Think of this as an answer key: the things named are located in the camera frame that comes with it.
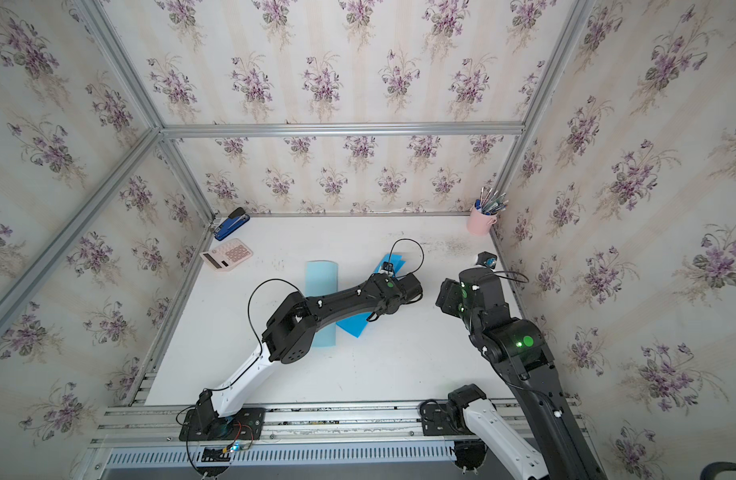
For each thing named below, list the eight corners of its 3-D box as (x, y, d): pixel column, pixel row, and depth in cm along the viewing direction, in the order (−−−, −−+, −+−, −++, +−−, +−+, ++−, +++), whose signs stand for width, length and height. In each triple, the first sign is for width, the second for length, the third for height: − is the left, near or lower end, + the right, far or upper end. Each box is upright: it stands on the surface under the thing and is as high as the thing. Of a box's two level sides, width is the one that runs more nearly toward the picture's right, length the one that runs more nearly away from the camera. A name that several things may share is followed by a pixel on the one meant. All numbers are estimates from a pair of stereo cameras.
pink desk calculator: (203, 259, 108) (199, 254, 106) (237, 238, 115) (234, 233, 113) (219, 277, 103) (215, 272, 101) (253, 254, 110) (251, 249, 108)
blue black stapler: (214, 238, 115) (208, 229, 111) (243, 215, 124) (239, 206, 120) (221, 242, 114) (216, 233, 110) (250, 219, 122) (246, 209, 118)
